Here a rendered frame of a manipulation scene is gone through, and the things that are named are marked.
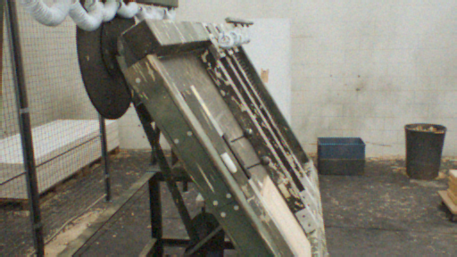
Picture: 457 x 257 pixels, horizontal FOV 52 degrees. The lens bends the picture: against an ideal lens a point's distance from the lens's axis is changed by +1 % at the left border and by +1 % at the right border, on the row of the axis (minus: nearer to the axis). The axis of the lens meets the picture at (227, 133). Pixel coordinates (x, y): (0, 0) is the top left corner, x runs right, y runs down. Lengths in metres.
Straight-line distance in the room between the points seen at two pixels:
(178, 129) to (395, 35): 5.90
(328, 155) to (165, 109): 4.89
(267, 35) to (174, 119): 4.29
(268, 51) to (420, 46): 2.47
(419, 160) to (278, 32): 2.41
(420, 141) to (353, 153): 0.82
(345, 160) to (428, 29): 2.27
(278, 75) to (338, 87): 1.64
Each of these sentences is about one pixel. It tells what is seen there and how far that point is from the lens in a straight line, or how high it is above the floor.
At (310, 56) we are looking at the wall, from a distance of 7.11.
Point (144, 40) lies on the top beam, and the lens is 1.50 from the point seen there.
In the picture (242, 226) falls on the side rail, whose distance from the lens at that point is 1.57.
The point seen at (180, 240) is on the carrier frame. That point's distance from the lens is 4.15.
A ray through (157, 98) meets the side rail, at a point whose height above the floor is 1.71.
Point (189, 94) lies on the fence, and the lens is 1.73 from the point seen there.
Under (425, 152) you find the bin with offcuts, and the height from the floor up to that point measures 0.37.
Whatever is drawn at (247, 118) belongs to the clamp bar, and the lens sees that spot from 2.30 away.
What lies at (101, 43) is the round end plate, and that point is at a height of 1.87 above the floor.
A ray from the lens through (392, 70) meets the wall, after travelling 7.21.
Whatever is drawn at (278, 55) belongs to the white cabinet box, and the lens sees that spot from 5.72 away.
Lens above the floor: 1.92
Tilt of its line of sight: 13 degrees down
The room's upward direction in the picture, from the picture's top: 1 degrees counter-clockwise
